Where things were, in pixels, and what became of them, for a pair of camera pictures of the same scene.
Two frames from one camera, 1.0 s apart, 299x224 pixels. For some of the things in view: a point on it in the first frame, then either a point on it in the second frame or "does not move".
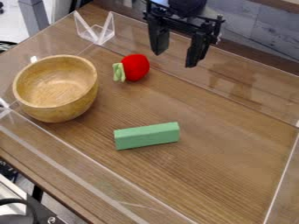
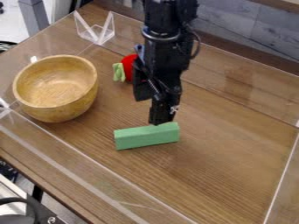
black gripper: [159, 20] to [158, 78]
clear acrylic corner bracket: [95, 33] does not move
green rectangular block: [147, 136] does not move
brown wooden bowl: [55, 87] does not move
